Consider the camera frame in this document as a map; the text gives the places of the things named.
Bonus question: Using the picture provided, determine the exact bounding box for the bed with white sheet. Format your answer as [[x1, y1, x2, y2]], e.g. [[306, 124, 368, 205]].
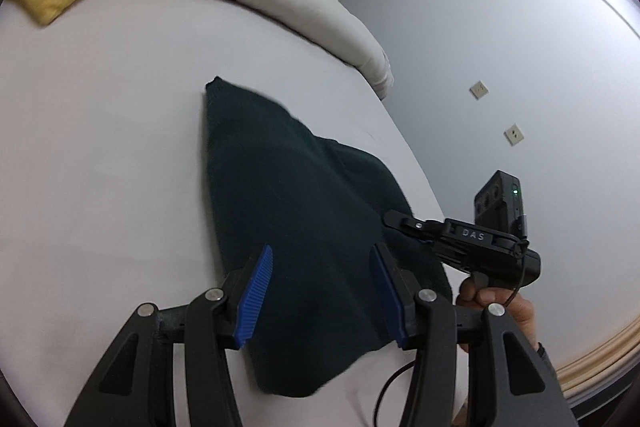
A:
[[0, 0, 473, 427]]

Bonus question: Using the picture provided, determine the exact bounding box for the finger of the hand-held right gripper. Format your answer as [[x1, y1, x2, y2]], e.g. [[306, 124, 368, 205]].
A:
[[383, 210, 447, 242]]

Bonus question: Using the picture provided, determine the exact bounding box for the black cable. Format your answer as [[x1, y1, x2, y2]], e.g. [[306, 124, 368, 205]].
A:
[[372, 358, 419, 427]]

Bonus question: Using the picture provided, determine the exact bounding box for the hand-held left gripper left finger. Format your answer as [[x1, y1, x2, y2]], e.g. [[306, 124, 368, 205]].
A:
[[65, 244, 274, 427]]

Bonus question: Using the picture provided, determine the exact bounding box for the dark green sweater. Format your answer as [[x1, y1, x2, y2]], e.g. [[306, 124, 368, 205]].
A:
[[203, 76, 454, 401]]

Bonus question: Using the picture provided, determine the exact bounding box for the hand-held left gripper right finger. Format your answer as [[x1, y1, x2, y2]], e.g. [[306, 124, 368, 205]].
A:
[[369, 242, 581, 427]]

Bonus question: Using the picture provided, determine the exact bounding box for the wooden baseboard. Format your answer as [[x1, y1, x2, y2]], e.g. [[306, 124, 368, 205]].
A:
[[555, 316, 640, 404]]

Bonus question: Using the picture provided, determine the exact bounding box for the person's right hand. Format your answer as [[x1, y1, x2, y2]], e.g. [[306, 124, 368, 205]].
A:
[[456, 275, 541, 348]]

